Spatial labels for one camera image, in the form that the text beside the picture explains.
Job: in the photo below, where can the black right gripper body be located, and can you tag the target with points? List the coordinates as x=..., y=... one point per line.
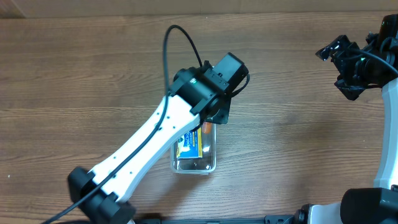
x=339, y=59

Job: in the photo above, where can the clear plastic container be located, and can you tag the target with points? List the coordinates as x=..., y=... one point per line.
x=203, y=166

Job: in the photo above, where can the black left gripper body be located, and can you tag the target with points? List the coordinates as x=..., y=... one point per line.
x=218, y=115

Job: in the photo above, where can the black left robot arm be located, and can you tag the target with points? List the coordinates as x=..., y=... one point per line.
x=197, y=95

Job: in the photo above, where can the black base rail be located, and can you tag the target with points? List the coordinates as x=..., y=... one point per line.
x=268, y=219

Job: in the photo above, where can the orange tube white cap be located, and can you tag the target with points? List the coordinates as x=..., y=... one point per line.
x=206, y=128

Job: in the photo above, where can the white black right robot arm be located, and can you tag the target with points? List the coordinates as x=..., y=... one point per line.
x=361, y=69

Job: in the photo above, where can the blue yellow VapoDrops box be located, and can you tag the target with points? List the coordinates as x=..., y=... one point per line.
x=189, y=146

